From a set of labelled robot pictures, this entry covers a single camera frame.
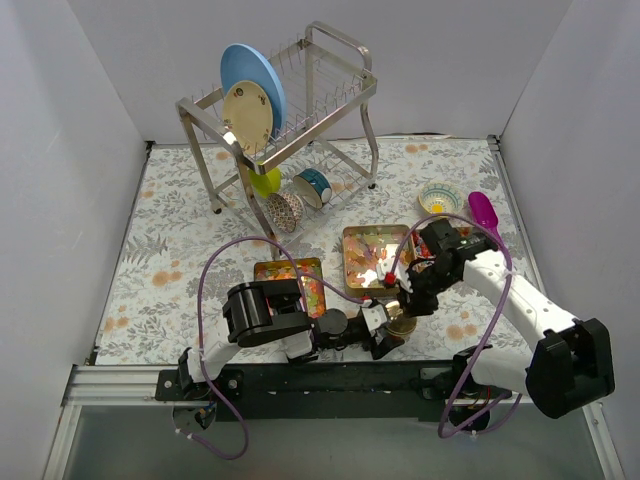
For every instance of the steel dish rack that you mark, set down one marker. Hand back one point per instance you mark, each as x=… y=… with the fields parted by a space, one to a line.
x=326 y=74

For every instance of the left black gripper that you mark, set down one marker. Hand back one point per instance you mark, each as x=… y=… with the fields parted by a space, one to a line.
x=379 y=340

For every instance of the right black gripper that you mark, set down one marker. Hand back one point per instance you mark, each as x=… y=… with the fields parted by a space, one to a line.
x=417 y=288

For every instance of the magenta plastic scoop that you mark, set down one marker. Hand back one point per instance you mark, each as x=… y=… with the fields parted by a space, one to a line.
x=483 y=212

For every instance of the teal rimmed bowl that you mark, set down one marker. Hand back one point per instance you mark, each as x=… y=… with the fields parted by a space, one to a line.
x=313 y=187

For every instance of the yellow teal patterned bowl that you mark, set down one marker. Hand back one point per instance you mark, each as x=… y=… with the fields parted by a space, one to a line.
x=440 y=197

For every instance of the tin of lollipop candies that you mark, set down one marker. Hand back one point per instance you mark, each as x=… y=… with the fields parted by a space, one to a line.
x=422 y=253

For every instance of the tin of star candies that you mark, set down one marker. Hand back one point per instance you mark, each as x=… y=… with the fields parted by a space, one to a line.
x=283 y=269

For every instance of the lime green bowl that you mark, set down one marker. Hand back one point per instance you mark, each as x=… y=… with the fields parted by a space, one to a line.
x=266 y=184

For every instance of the floral table mat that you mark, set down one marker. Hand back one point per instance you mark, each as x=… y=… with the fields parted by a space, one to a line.
x=179 y=255

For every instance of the tin of popsicle candies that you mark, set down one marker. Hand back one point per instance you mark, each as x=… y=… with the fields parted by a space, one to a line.
x=364 y=247

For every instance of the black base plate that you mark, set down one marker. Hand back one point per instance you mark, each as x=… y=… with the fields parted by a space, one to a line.
x=338 y=390

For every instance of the cream plate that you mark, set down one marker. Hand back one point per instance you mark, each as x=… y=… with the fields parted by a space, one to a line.
x=247 y=112

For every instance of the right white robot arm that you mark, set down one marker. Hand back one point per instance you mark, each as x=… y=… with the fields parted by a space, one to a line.
x=571 y=362

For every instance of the brown patterned bowl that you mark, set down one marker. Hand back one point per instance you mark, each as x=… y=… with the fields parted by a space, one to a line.
x=285 y=210

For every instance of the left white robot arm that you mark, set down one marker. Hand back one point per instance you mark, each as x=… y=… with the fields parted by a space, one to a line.
x=262 y=312

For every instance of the gold jar lid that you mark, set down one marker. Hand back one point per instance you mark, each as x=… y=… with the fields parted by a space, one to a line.
x=399 y=324

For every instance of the blue plate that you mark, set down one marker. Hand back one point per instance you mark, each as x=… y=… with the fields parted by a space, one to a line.
x=243 y=62

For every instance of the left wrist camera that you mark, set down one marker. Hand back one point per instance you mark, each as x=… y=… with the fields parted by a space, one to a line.
x=375 y=315

